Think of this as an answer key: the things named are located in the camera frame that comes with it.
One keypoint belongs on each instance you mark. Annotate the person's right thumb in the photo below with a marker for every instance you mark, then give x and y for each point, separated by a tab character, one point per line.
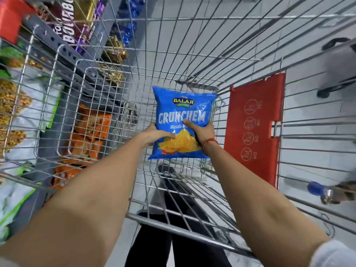
192	124

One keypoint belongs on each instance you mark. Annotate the person's left hand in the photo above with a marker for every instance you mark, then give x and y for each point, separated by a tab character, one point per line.
148	135

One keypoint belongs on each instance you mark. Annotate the red shelf sign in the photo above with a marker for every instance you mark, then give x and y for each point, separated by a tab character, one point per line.
12	16

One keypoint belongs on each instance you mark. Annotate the person's black trousers legs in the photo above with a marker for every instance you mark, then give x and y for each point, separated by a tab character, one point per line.
178	247

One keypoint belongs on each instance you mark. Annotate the white sleeve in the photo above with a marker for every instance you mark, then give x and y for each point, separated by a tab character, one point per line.
335	254

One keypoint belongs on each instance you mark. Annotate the person's left forearm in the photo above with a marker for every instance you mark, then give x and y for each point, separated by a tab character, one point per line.
91	197

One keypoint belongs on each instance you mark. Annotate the blue cart wheel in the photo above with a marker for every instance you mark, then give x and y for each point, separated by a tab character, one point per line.
317	188

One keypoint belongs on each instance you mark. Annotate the orange snack packets stack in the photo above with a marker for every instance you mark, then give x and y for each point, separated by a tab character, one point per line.
86	136

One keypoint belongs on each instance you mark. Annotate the white green snack bags row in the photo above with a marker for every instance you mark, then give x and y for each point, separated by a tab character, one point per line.
19	108

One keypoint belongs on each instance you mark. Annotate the blue chips packet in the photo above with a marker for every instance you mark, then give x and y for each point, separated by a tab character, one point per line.
182	111

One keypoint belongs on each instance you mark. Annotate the brown biscuit packets stack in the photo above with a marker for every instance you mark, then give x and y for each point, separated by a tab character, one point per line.
68	22

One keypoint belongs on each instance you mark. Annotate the person's right hand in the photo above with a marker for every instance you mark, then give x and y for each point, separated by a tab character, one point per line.
205	133

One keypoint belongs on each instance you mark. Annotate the grey metal store shelf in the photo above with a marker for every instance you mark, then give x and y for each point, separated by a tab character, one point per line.
80	69

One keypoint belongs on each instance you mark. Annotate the red plastic cart seat flap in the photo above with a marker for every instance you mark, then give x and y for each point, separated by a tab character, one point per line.
253	127

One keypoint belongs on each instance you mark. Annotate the person's right forearm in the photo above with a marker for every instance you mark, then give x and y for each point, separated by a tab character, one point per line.
250	200

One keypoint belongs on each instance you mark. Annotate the person's left thumb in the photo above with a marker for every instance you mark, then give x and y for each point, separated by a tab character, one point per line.
167	135

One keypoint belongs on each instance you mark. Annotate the gold wrapped packets stack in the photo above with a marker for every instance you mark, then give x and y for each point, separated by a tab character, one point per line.
114	59

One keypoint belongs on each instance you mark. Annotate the row of blue wrapped packets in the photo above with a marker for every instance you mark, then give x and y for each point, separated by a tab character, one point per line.
129	22

